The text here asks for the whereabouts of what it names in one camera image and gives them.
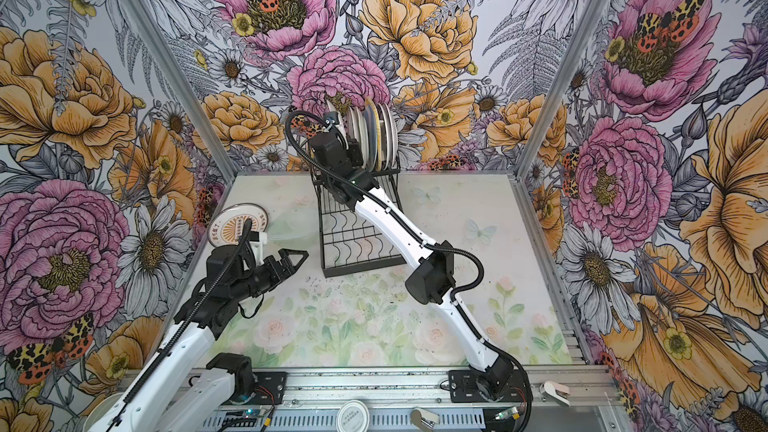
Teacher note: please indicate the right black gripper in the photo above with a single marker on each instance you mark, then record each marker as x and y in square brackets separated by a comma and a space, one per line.
[357, 151]

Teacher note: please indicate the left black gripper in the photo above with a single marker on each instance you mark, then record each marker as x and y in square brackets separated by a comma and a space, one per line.
[289, 269]

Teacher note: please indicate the pale glass plate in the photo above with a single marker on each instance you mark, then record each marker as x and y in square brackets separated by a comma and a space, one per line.
[363, 137]

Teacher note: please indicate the yellow woven square plate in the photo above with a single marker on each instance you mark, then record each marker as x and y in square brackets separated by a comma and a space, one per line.
[379, 160]

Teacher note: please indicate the white plate red ring pattern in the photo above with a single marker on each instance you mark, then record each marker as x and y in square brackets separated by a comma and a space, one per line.
[353, 124]

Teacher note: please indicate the white plate green red rim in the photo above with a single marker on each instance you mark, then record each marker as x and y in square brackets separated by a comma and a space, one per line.
[388, 137]

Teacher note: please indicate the orange sunburst plate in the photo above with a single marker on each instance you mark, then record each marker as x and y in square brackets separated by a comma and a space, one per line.
[226, 227]
[334, 122]

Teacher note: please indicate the white plate with chinese characters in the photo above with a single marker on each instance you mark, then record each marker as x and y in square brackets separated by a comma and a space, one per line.
[395, 164]

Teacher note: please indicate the blue white striped plate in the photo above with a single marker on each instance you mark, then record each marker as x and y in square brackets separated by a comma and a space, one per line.
[373, 131]

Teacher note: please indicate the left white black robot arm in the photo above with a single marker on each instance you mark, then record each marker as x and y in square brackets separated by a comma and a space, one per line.
[151, 401]

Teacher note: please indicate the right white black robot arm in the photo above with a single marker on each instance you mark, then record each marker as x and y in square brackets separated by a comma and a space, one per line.
[440, 271]

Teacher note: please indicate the round white lid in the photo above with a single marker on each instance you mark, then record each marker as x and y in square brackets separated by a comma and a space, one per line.
[353, 416]

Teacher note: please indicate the grey clip tool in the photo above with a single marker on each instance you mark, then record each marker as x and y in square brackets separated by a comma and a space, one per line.
[424, 420]

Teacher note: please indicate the clear plastic cup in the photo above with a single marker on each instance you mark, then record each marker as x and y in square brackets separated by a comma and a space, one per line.
[100, 410]

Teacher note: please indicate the black wire dish rack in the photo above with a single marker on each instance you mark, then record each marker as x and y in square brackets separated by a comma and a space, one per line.
[350, 244]

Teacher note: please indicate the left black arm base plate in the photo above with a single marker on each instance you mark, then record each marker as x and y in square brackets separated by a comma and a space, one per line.
[267, 387]

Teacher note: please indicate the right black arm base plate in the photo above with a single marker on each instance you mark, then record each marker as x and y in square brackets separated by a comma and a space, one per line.
[472, 386]

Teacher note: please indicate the white clip on rail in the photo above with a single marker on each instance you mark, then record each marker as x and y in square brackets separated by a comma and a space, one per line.
[558, 392]

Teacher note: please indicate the aluminium front rail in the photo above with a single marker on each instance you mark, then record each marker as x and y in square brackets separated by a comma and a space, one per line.
[388, 387]

